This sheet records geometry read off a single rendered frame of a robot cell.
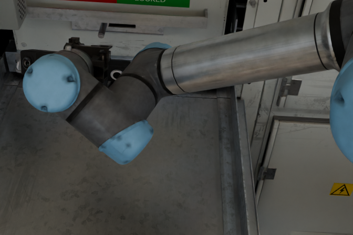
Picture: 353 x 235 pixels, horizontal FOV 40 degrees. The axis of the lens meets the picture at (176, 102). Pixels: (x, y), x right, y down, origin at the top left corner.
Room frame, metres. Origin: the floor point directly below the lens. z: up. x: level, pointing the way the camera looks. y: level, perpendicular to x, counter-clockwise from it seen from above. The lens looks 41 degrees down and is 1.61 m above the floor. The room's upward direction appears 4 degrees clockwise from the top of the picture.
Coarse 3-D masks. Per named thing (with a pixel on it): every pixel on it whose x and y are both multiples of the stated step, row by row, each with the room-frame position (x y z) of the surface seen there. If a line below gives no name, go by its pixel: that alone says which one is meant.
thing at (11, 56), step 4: (12, 40) 0.96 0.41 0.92; (12, 44) 0.95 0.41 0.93; (8, 48) 0.93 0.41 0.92; (12, 48) 0.93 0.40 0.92; (8, 52) 0.91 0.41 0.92; (12, 52) 0.91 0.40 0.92; (16, 52) 0.91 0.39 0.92; (8, 56) 0.91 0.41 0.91; (12, 56) 0.91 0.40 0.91; (112, 56) 0.92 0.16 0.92; (116, 56) 0.93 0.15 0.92; (120, 56) 0.93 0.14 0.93; (124, 56) 0.93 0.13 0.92; (128, 56) 0.93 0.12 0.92; (8, 60) 0.91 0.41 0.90; (12, 60) 0.91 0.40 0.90; (120, 60) 0.92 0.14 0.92; (124, 60) 0.92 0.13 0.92; (128, 60) 0.92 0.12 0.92; (8, 64) 0.91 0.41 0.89; (12, 64) 0.91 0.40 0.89; (12, 68) 0.91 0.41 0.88
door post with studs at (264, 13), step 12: (252, 0) 0.89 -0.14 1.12; (264, 0) 0.89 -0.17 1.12; (276, 0) 0.89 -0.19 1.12; (252, 12) 0.89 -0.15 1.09; (264, 12) 0.89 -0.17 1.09; (276, 12) 0.89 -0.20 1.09; (252, 24) 0.89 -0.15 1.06; (264, 24) 0.89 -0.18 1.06; (240, 84) 0.89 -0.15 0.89; (252, 84) 0.89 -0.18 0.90; (240, 96) 0.89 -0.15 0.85; (252, 96) 0.89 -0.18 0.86; (252, 108) 0.89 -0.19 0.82; (252, 120) 0.89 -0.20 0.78
